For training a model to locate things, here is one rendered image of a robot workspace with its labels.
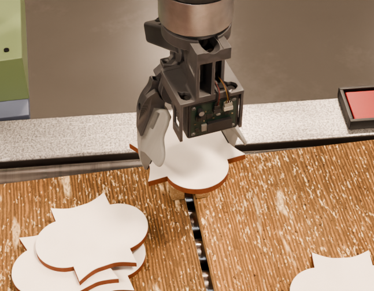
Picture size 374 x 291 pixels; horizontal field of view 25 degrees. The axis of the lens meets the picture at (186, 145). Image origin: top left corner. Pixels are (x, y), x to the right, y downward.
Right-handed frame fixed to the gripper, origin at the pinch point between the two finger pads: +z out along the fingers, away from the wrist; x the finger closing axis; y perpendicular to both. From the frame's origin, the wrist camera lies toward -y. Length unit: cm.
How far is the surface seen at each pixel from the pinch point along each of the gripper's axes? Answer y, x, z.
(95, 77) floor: -140, 21, 103
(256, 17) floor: -152, 82, 101
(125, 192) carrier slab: -6.4, -6.2, 11.9
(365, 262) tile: 15.2, 17.5, 11.0
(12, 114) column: -33.9, -16.4, 18.1
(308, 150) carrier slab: -5.1, 19.8, 11.5
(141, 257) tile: 5.1, -7.7, 11.2
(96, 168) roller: -13.4, -8.3, 13.4
